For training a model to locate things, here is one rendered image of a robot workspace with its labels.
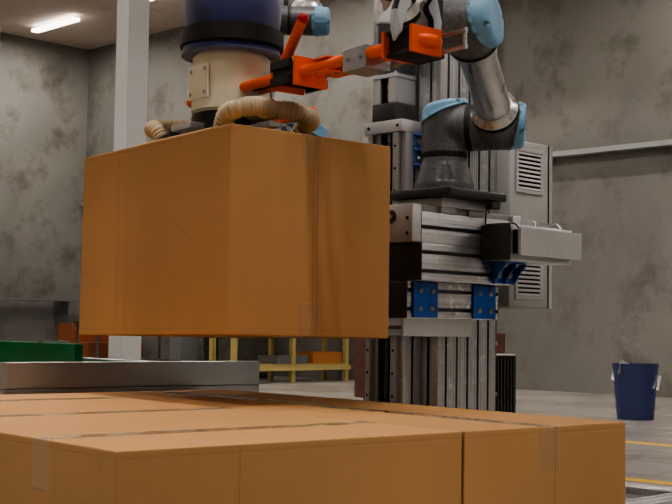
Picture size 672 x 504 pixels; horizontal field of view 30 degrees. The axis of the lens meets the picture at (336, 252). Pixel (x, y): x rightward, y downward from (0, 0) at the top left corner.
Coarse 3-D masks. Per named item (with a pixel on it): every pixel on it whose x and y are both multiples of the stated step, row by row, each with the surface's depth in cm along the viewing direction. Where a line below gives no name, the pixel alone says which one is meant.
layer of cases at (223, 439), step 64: (0, 448) 176; (64, 448) 162; (128, 448) 155; (192, 448) 159; (256, 448) 165; (320, 448) 172; (384, 448) 179; (448, 448) 188; (512, 448) 197; (576, 448) 207
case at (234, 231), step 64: (256, 128) 240; (128, 192) 266; (192, 192) 246; (256, 192) 240; (320, 192) 249; (384, 192) 260; (128, 256) 265; (192, 256) 245; (256, 256) 239; (320, 256) 248; (384, 256) 259; (128, 320) 263; (192, 320) 243; (256, 320) 238; (320, 320) 247; (384, 320) 258
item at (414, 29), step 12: (384, 36) 227; (408, 36) 223; (384, 48) 227; (396, 48) 226; (408, 48) 223; (420, 48) 222; (432, 48) 224; (396, 60) 229; (408, 60) 228; (420, 60) 228
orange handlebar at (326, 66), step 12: (420, 36) 222; (432, 36) 222; (372, 48) 231; (324, 60) 243; (336, 60) 240; (384, 60) 235; (300, 72) 249; (312, 72) 245; (324, 72) 244; (336, 72) 244; (240, 84) 266; (252, 84) 262; (264, 84) 259; (288, 120) 299
